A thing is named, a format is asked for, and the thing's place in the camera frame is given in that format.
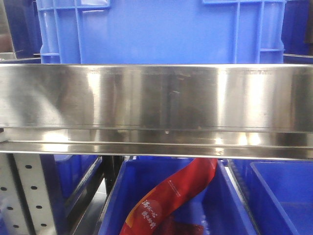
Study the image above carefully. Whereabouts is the blue bin lower right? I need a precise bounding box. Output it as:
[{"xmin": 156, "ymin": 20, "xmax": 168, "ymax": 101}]
[{"xmin": 230, "ymin": 160, "xmax": 313, "ymax": 235}]

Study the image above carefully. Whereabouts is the light blue plastic crate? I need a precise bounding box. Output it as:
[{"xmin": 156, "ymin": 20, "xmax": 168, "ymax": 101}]
[{"xmin": 37, "ymin": 0, "xmax": 286, "ymax": 64}]

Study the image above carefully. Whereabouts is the stainless steel shelf rail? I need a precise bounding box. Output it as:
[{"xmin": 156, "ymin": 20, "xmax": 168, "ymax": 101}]
[{"xmin": 0, "ymin": 64, "xmax": 313, "ymax": 160}]

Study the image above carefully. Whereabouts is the blue bin with red bag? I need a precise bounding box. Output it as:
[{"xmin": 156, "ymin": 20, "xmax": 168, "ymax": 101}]
[{"xmin": 98, "ymin": 157, "xmax": 256, "ymax": 235}]

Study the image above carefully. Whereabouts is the red printed bag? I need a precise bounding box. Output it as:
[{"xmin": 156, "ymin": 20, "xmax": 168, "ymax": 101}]
[{"xmin": 120, "ymin": 158, "xmax": 218, "ymax": 235}]

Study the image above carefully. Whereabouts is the perforated steel upright post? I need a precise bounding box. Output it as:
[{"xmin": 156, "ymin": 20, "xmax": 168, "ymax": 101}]
[{"xmin": 0, "ymin": 153, "xmax": 58, "ymax": 235}]

